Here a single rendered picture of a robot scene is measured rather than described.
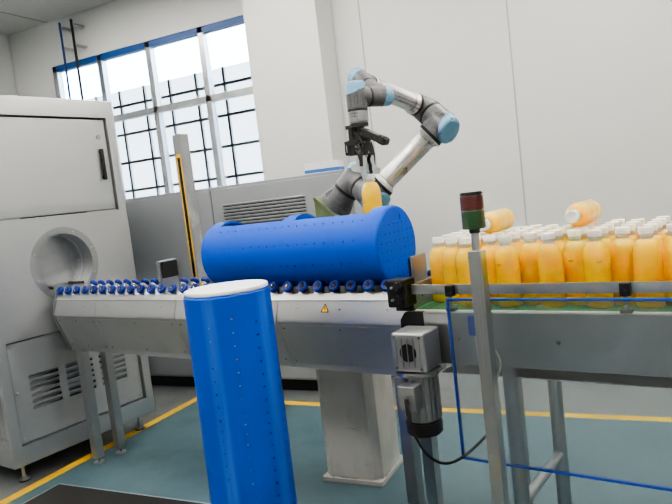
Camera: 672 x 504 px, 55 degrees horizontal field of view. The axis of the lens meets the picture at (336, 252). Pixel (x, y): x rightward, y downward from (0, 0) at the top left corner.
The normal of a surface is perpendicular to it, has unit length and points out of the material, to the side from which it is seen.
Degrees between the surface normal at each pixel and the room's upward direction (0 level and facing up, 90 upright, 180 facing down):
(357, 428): 90
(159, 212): 90
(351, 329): 109
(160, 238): 90
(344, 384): 90
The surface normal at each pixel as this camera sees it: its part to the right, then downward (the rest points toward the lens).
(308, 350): -0.50, 0.46
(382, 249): 0.81, -0.04
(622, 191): -0.43, 0.13
